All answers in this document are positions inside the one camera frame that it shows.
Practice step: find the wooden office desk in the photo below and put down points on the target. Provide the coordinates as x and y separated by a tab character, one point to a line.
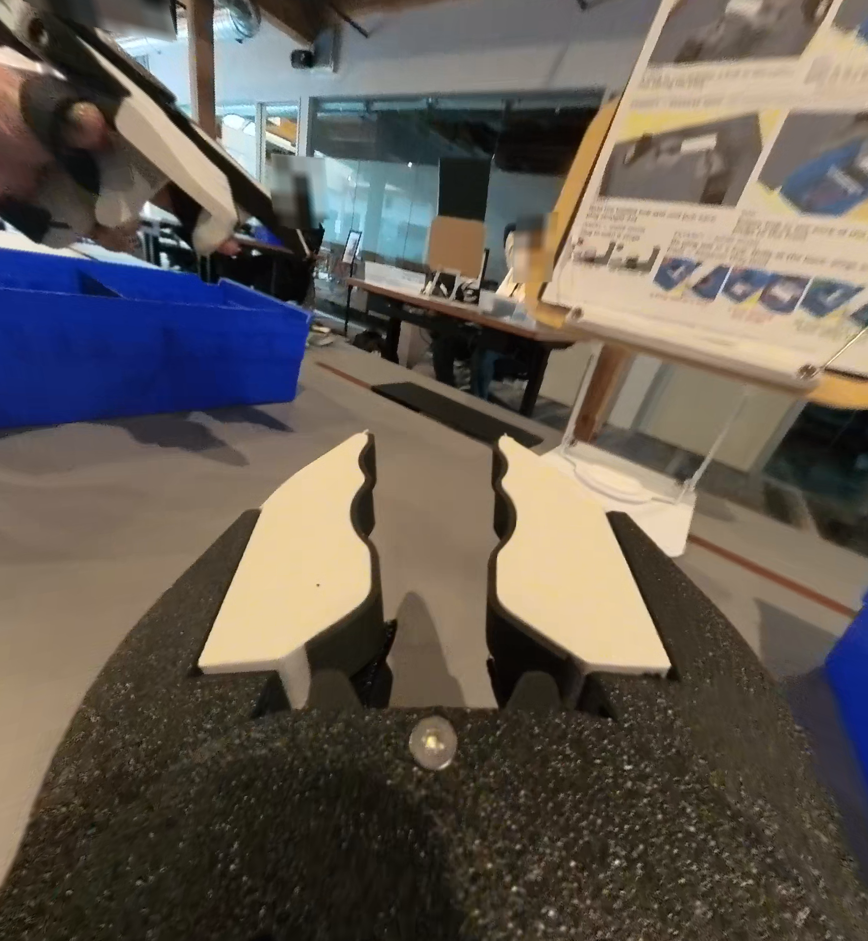
419	298

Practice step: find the black ceiling speaker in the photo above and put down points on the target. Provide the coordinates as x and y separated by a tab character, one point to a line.
323	50

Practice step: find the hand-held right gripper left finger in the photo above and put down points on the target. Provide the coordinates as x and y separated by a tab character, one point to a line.
294	573

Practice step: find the black screen panel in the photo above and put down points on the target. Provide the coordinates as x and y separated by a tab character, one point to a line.
464	187

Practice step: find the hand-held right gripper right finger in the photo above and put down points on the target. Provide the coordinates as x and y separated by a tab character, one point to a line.
581	581

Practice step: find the printed instruction sheet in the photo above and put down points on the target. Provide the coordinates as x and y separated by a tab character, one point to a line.
735	220

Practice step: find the brown cardboard panel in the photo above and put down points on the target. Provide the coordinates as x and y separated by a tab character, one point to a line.
456	246

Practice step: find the slim silver air duct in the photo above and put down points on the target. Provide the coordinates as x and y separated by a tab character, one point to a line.
239	18

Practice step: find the wooden column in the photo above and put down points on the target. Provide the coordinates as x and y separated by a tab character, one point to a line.
202	73
599	389

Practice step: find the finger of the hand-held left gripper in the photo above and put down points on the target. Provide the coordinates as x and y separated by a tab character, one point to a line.
176	158

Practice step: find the rounded wooden board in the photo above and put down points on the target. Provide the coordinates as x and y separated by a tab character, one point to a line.
867	393

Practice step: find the small framed floor sign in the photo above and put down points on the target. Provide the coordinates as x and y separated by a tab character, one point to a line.
354	246

